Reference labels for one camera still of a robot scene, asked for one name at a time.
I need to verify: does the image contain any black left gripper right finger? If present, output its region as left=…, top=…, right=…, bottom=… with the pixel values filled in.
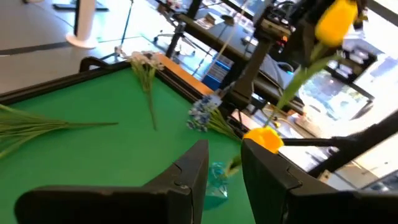
left=241, top=138, right=398, bottom=224

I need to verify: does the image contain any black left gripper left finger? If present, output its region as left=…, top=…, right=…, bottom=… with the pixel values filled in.
left=14, top=139, right=210, bottom=224

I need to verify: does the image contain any teal glass vase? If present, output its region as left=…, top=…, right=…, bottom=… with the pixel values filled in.
left=203, top=161, right=230, bottom=211

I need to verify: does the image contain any blue artificial flower bunch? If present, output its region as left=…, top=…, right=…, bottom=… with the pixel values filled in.
left=185, top=95, right=242, bottom=141
left=0, top=104, right=119, bottom=159

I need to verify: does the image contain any white artificial flower bunch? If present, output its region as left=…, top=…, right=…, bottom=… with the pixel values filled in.
left=114, top=49, right=166, bottom=131

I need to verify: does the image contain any green table mat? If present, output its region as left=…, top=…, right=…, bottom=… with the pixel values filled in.
left=0, top=67, right=257, bottom=224

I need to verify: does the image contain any black rig strut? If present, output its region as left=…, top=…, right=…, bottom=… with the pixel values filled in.
left=281, top=108, right=398, bottom=179

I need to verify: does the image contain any blue plastic crate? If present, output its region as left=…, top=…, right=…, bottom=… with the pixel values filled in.
left=201, top=55, right=234, bottom=91

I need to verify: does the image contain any black desk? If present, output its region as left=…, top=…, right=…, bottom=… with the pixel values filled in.
left=174, top=12, right=307, bottom=105

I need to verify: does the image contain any thick black pole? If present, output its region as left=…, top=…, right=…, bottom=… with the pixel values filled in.
left=165, top=0, right=203, bottom=59

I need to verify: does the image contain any thin black tripod stand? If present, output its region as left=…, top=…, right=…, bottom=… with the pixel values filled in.
left=99, top=0, right=135, bottom=62

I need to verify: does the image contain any pole with round white base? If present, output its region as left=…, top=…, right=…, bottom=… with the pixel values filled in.
left=65, top=0, right=99, bottom=50

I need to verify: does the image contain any black frame handle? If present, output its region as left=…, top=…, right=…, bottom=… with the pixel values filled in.
left=79, top=55, right=108, bottom=73

